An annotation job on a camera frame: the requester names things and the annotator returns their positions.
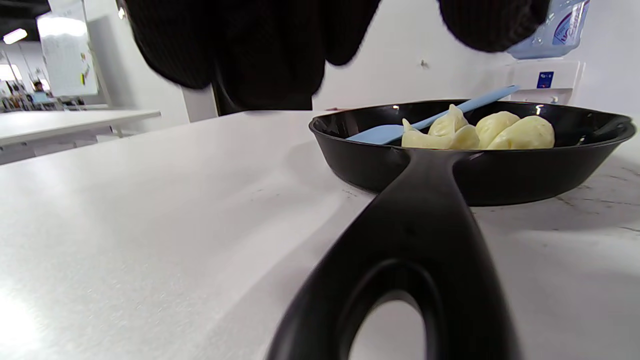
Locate black frying pan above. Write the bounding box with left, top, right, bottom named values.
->
left=267, top=98, right=637, bottom=360

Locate white water dispenser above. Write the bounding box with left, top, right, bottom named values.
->
left=505, top=59, right=586, bottom=106

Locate person's left hand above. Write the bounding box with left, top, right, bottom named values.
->
left=122, top=0, right=551, bottom=96

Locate white background table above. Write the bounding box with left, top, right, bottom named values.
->
left=0, top=109, right=162, bottom=151

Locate blue dessert shovel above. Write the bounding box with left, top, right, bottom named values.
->
left=346, top=85, right=521, bottom=146

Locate blue jug on dispenser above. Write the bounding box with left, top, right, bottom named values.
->
left=507, top=0, right=591, bottom=61

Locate white board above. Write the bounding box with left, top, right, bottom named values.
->
left=36, top=0, right=99, bottom=98

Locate pale yellow dumpling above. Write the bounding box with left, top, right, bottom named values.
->
left=487, top=116, right=556, bottom=150
left=475, top=111, right=522, bottom=149
left=427, top=104, right=470, bottom=138
left=401, top=118, right=481, bottom=150

